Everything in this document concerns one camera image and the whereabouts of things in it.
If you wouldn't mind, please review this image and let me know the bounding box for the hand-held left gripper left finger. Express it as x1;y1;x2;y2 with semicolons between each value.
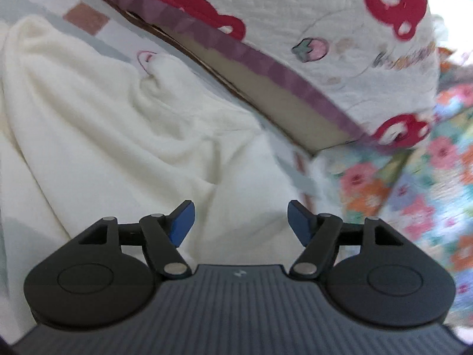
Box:
73;200;196;281

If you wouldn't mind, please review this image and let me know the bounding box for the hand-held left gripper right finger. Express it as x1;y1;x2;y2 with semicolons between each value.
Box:
287;200;407;281

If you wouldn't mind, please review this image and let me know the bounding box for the cream white garment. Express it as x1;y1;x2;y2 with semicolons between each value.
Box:
0;15;315;278

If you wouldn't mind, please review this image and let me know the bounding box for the floral quilt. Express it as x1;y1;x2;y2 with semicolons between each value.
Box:
314;42;473;341

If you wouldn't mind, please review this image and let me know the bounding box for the red bear pillow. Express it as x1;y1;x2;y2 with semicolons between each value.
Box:
44;0;441;156

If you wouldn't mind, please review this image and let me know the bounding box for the checked bed sheet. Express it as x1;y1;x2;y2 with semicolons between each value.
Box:
0;0;333;208

